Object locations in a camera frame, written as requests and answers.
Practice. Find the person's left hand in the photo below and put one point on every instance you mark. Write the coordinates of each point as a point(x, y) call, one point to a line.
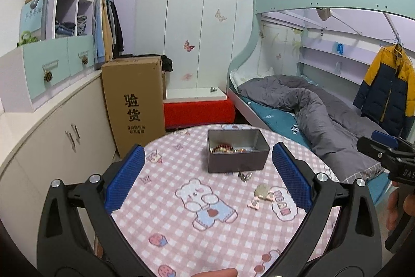
point(214, 273)

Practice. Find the teal drawer unit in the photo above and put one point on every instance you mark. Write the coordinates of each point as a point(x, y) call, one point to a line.
point(32, 77)

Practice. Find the tall cardboard box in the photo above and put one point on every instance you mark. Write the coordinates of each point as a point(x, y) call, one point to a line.
point(133, 95)

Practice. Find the cream low cabinet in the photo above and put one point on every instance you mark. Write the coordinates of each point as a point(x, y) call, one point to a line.
point(48, 124)

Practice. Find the white board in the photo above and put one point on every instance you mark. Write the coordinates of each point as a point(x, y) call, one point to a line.
point(191, 93)

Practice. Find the green plant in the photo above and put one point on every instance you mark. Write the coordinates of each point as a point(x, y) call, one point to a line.
point(27, 39)

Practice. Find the white pillow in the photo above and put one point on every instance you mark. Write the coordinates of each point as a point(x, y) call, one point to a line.
point(236, 80)

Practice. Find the black hanging coat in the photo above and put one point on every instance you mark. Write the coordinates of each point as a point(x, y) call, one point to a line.
point(119, 33)

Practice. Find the pinecone drawer ornament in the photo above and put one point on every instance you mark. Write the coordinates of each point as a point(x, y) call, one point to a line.
point(48, 76)
point(85, 60)

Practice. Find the person's right hand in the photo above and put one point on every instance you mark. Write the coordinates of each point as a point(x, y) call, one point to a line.
point(393, 209)

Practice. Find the light blue hanging garment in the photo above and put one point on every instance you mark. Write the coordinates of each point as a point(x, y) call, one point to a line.
point(99, 33)

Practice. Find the yellow hanging coat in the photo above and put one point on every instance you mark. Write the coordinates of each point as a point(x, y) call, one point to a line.
point(107, 33)

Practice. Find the pale butterfly sticker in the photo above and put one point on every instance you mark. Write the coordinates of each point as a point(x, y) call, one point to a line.
point(220, 15)

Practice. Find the plaid mattress pad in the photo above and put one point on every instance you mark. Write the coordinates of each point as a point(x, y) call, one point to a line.
point(366, 173)

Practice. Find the folded grey clothes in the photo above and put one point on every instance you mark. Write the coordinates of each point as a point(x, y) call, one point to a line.
point(81, 25)

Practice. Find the grey metal box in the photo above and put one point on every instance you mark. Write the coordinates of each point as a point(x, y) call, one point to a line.
point(236, 161)

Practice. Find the folded blue jeans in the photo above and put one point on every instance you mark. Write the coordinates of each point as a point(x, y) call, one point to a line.
point(64, 29)

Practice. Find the yellow and navy jacket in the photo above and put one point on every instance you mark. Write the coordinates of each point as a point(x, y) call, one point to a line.
point(385, 92)

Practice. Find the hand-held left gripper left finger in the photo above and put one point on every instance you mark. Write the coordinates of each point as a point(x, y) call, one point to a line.
point(124, 179)

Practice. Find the pink checkered tablecloth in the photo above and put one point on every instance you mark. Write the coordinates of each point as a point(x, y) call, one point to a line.
point(168, 166)

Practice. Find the black clothing heap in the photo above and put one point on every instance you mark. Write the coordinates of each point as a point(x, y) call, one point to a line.
point(167, 63)

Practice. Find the teal bedsheet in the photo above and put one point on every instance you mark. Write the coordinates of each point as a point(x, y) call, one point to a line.
point(275, 116)

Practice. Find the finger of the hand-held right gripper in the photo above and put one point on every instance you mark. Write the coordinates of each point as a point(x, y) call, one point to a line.
point(385, 139)
point(373, 148)

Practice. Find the red storage ottoman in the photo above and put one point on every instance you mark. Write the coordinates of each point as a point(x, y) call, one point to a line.
point(197, 113)

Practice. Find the grey hanging garment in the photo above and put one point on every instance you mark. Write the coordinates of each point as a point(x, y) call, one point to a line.
point(112, 14)

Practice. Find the brown hanging bag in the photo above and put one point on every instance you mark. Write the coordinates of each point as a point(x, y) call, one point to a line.
point(323, 14)

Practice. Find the white wardrobe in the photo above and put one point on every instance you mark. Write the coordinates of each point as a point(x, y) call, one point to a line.
point(184, 4)

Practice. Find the grey duvet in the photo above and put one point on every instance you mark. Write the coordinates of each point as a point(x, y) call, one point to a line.
point(324, 121)

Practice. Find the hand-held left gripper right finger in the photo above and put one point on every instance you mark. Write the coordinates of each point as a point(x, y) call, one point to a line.
point(291, 179)

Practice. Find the small blue box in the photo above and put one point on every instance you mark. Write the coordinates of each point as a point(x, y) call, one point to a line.
point(339, 48)

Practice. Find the pink butterfly sticker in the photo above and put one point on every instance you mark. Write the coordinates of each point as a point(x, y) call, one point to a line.
point(188, 45)

